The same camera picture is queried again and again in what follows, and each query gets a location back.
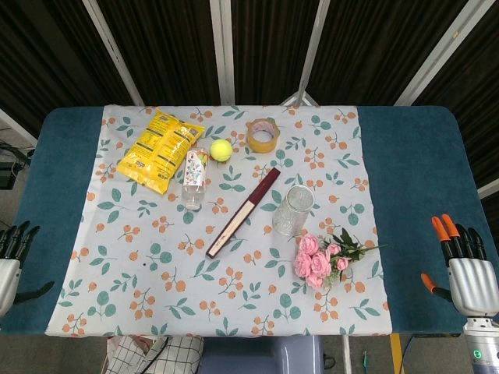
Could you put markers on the right orange-tipped silver robot hand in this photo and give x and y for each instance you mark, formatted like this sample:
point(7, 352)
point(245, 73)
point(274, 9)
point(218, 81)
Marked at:
point(471, 284)

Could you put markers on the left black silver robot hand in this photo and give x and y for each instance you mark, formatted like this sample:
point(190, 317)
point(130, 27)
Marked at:
point(8, 280)

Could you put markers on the pink rose bouquet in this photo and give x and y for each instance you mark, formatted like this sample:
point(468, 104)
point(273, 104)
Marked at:
point(316, 261)

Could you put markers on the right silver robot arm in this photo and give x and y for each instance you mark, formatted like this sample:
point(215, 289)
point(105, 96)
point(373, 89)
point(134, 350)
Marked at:
point(483, 346)

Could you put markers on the clear glass jar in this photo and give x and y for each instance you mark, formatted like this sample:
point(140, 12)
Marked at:
point(292, 214)

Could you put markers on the black electronic equipment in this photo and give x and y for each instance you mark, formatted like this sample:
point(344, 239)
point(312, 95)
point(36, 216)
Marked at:
point(9, 163)

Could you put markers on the teal velvet table cover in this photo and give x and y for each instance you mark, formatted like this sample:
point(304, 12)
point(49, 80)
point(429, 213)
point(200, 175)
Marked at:
point(417, 175)

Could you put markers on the white table leg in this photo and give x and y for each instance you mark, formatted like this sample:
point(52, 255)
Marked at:
point(346, 354)

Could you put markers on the white black checkered bag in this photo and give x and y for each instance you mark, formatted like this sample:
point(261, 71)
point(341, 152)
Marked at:
point(156, 356)

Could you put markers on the yellow chip bag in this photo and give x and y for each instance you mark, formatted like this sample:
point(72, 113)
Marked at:
point(160, 152)

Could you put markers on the clear plastic bottle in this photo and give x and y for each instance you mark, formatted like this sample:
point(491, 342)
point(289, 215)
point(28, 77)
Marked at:
point(194, 183)

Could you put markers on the floral print tablecloth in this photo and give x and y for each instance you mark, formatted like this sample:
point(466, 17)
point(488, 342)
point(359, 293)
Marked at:
point(218, 288)

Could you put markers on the grey plastic stool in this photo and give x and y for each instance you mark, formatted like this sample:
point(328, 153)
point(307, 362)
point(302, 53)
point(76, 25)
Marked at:
point(261, 356)

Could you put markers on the folded maroon hand fan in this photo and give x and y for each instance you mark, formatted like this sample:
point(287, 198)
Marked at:
point(243, 212)

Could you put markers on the yellow tennis ball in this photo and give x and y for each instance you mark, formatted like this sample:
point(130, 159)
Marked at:
point(221, 150)

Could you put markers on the clear packing tape roll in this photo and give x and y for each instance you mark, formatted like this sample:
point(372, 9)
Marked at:
point(262, 145)

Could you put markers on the white metal frame post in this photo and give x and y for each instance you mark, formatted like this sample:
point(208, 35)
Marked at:
point(313, 50)
point(444, 50)
point(113, 50)
point(15, 126)
point(489, 189)
point(223, 50)

